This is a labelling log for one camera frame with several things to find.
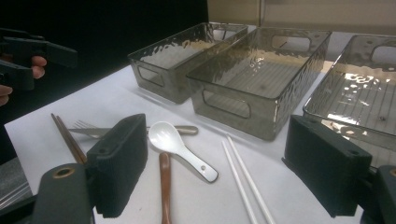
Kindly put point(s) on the white chopstick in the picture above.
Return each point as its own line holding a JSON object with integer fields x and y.
{"x": 241, "y": 186}
{"x": 254, "y": 186}

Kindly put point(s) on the white ceramic spoon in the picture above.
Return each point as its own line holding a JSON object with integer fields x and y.
{"x": 165, "y": 137}

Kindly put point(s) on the metal fork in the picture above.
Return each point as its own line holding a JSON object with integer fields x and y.
{"x": 84, "y": 124}

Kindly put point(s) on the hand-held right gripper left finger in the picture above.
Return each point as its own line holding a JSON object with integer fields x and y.
{"x": 121, "y": 165}

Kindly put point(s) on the brown wooden spoon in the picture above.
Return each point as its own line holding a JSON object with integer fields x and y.
{"x": 165, "y": 186}

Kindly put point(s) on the brown chopstick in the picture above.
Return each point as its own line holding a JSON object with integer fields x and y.
{"x": 70, "y": 137}
{"x": 65, "y": 137}

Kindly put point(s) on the aluminium floor rail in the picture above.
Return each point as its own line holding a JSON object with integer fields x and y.
{"x": 12, "y": 197}

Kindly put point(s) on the smoky clear plastic bin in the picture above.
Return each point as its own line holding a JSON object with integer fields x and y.
{"x": 264, "y": 123}
{"x": 177, "y": 88}
{"x": 358, "y": 102}

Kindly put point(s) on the white table cover board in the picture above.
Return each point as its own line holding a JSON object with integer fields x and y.
{"x": 202, "y": 202}

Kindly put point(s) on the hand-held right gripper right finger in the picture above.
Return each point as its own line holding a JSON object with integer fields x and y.
{"x": 323, "y": 161}

